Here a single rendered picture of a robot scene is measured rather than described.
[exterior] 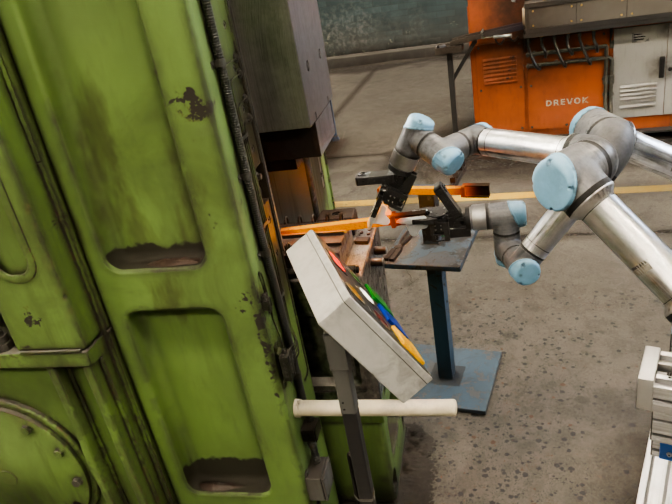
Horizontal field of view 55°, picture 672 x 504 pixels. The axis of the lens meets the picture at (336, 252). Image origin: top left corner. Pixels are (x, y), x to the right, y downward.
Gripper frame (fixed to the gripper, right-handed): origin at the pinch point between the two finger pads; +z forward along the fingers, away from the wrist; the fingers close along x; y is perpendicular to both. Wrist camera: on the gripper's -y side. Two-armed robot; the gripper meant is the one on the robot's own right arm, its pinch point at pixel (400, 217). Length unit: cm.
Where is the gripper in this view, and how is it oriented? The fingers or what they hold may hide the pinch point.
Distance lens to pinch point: 191.4
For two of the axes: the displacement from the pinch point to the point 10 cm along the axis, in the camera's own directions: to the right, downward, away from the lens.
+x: 1.8, -4.7, 8.6
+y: 1.8, 8.8, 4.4
